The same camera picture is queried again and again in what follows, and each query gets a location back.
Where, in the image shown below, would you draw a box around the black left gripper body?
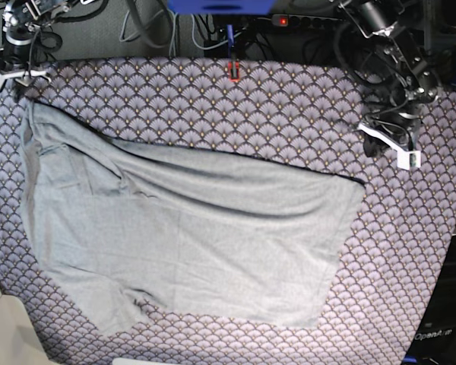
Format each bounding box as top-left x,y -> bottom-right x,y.
363,111 -> 421,157

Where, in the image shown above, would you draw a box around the white cable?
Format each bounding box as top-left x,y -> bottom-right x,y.
119,0 -> 178,56

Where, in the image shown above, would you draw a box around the black power strip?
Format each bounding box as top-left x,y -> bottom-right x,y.
269,14 -> 343,30

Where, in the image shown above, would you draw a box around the patterned purple tablecloth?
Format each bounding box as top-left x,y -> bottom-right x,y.
0,58 -> 456,364

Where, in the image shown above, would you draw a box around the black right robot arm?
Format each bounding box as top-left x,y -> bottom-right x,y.
0,1 -> 109,92

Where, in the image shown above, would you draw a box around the black OpenArm box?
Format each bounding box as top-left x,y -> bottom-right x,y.
402,236 -> 456,364

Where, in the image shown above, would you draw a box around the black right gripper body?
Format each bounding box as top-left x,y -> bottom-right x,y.
3,42 -> 46,101

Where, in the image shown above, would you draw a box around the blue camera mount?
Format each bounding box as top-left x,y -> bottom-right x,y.
168,0 -> 274,15

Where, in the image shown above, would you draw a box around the red table clamp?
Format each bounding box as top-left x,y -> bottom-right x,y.
228,61 -> 240,82

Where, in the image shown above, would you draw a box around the light grey T-shirt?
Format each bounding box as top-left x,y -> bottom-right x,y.
21,103 -> 366,335

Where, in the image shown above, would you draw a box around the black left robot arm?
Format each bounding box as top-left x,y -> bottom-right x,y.
333,1 -> 442,170

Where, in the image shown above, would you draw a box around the white foam board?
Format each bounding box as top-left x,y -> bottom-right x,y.
0,290 -> 50,364

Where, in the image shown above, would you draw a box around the blue clamp handle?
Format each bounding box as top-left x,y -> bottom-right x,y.
226,24 -> 235,49

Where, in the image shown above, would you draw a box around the white camera bracket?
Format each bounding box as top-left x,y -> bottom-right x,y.
358,122 -> 422,171
0,68 -> 52,93

